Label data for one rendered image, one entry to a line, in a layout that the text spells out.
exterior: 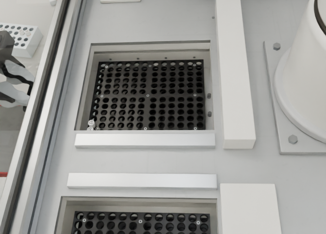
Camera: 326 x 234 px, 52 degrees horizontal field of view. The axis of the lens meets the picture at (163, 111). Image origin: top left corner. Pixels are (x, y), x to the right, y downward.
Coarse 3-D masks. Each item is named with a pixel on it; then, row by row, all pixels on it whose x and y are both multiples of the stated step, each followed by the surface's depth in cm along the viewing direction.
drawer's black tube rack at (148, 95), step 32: (160, 64) 70; (192, 64) 69; (96, 96) 67; (128, 96) 66; (160, 96) 66; (192, 96) 65; (96, 128) 63; (128, 128) 63; (160, 128) 62; (192, 128) 62
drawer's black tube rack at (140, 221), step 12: (96, 216) 55; (108, 216) 55; (120, 216) 57; (144, 216) 54; (84, 228) 54; (96, 228) 54; (108, 228) 54; (120, 228) 56; (132, 228) 56; (144, 228) 53; (156, 228) 56; (168, 228) 56; (180, 228) 56; (192, 228) 56; (204, 228) 56
